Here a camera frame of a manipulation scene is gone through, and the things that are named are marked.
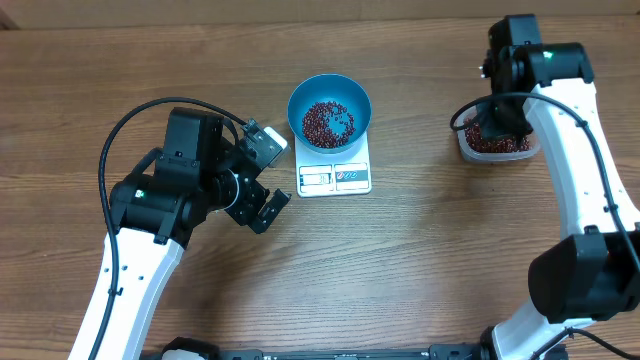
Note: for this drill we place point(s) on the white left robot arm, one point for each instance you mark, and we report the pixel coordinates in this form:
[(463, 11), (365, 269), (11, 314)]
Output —
[(134, 272)]

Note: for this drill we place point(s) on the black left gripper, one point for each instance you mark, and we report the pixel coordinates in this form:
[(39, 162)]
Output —
[(258, 195)]

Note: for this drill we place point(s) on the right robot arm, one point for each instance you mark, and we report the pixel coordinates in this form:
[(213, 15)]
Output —
[(592, 274)]

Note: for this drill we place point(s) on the clear plastic container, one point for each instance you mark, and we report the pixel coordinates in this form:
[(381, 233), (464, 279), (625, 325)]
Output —
[(478, 115)]

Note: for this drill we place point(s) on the white kitchen scale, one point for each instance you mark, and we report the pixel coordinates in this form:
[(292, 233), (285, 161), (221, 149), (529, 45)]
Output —
[(344, 173)]

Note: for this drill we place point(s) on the red beans in bowl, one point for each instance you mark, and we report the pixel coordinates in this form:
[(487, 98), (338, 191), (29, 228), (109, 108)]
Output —
[(328, 125)]

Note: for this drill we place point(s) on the blue bowl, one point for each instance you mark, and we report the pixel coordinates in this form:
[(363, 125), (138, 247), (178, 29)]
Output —
[(325, 88)]

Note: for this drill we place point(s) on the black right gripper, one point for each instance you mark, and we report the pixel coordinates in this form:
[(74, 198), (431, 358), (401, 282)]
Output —
[(490, 128)]

